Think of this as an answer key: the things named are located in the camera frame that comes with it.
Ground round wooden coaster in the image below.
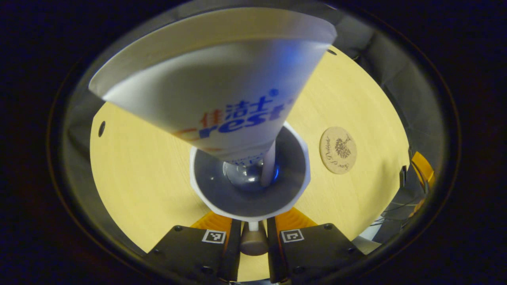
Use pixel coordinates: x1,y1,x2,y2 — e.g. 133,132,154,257
319,126,358,175

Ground white toothbrush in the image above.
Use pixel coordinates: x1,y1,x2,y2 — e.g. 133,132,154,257
260,139,278,187

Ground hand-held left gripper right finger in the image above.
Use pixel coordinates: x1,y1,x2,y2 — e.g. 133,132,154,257
267,207,367,283

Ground white toothpaste tube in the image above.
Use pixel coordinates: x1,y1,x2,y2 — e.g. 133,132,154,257
88,7,337,165

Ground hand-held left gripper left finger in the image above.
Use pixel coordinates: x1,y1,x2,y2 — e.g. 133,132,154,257
145,212,242,283

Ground white cup with wooden handle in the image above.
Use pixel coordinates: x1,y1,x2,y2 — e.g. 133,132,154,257
189,121,311,256

